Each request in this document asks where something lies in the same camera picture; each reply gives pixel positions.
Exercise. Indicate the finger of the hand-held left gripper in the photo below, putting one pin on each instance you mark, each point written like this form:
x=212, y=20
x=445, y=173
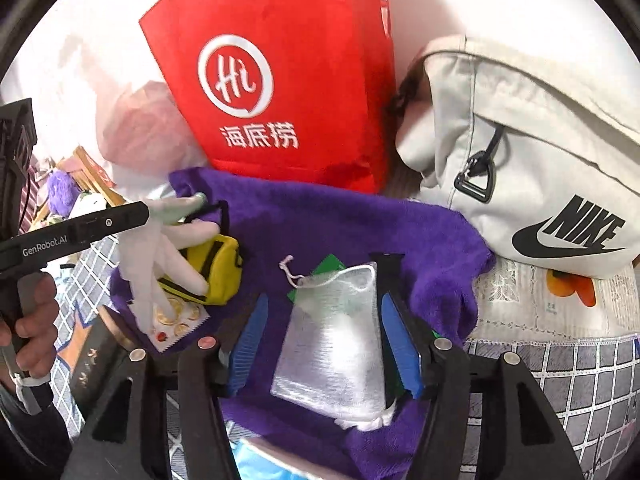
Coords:
x=110, y=222

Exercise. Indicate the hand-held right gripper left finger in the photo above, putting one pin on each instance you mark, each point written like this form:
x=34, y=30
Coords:
x=247, y=345

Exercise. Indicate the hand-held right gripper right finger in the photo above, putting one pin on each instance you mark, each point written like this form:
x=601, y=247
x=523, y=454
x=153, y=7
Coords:
x=400, y=345

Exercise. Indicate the white glove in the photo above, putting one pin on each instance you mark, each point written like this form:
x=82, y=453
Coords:
x=150, y=260

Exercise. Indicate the orange print sachet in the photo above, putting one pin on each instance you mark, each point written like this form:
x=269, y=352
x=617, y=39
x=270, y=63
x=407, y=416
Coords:
x=175, y=322

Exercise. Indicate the yellow pouch with black trim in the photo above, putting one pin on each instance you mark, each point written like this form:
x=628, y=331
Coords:
x=220, y=270

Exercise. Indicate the green wipes packet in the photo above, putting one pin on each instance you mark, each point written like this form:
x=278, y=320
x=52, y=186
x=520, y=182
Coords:
x=330, y=262

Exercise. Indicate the person's left hand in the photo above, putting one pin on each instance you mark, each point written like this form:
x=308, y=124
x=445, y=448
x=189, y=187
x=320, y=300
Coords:
x=40, y=310

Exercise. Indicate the purple plush toy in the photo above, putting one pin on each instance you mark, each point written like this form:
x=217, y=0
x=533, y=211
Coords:
x=62, y=192

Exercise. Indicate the white plastic shopping bag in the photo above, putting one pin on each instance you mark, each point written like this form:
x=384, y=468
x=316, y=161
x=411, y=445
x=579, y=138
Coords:
x=135, y=125

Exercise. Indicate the light blue tissue packet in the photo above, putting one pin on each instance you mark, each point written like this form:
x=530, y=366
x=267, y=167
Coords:
x=265, y=465

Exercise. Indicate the black box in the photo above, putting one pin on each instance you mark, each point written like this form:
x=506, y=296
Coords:
x=95, y=360

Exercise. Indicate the purple towel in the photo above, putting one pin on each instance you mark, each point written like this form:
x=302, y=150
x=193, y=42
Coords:
x=325, y=220

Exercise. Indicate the grey checked blanket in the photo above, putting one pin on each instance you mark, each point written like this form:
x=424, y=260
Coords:
x=575, y=385

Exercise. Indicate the red paper bag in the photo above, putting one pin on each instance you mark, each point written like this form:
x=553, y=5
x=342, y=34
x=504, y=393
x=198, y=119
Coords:
x=300, y=60

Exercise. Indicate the beige waist bag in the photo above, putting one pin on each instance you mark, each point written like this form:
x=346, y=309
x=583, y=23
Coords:
x=540, y=135

